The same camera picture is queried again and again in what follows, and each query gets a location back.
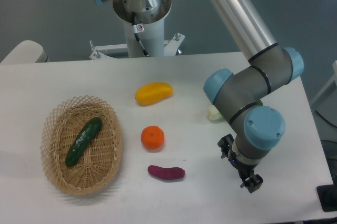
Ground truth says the white chair back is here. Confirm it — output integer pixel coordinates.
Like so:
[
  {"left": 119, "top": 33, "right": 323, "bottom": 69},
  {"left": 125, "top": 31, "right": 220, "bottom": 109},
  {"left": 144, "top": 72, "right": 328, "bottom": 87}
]
[{"left": 1, "top": 40, "right": 50, "bottom": 65}]

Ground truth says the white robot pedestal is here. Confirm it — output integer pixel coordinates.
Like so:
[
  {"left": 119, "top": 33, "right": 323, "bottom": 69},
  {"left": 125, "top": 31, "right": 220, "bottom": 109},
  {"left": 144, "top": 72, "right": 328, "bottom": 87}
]
[{"left": 90, "top": 0, "right": 185, "bottom": 60}]

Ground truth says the white green cabbage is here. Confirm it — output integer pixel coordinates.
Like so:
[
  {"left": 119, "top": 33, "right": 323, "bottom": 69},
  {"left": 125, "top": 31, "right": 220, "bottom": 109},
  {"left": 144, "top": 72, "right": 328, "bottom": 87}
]
[{"left": 207, "top": 100, "right": 263, "bottom": 123}]

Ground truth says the orange tangerine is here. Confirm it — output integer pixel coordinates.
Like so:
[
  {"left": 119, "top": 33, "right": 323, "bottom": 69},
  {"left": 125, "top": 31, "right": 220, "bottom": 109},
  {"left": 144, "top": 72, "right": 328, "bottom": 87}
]
[{"left": 141, "top": 125, "right": 165, "bottom": 150}]

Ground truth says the purple sweet potato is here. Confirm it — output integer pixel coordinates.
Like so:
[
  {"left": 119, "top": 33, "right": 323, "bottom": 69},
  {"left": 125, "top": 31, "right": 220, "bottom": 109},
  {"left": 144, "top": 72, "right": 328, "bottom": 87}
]
[{"left": 147, "top": 165, "right": 185, "bottom": 181}]

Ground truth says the black device at edge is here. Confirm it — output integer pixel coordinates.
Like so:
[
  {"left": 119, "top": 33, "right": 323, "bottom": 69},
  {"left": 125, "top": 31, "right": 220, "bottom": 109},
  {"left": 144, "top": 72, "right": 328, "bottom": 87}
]
[{"left": 316, "top": 185, "right": 336, "bottom": 212}]

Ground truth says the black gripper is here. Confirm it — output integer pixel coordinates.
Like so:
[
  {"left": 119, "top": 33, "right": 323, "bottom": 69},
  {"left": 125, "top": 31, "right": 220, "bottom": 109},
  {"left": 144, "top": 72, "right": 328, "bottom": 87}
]
[{"left": 217, "top": 134, "right": 263, "bottom": 194}]

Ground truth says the green cucumber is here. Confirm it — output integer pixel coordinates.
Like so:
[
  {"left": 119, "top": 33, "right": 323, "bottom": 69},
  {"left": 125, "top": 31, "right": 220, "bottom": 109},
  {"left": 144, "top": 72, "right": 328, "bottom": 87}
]
[{"left": 65, "top": 117, "right": 103, "bottom": 167}]

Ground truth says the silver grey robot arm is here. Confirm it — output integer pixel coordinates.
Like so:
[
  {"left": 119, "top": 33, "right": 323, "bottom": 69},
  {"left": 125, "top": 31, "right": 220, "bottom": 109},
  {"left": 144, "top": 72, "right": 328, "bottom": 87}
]
[{"left": 94, "top": 0, "right": 304, "bottom": 192}]

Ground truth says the woven wicker basket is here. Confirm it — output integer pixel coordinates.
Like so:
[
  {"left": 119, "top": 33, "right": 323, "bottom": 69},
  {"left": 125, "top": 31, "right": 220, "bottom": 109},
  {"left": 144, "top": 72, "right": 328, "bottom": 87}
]
[{"left": 41, "top": 96, "right": 122, "bottom": 196}]

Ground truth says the yellow mango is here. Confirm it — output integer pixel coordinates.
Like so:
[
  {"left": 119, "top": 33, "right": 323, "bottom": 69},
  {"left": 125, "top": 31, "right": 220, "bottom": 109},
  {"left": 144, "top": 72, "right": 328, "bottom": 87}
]
[{"left": 135, "top": 82, "right": 174, "bottom": 106}]

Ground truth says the black pedestal cable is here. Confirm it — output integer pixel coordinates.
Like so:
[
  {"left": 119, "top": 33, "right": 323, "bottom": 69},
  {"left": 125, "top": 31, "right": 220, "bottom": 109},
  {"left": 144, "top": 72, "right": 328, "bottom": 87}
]
[{"left": 131, "top": 11, "right": 151, "bottom": 57}]

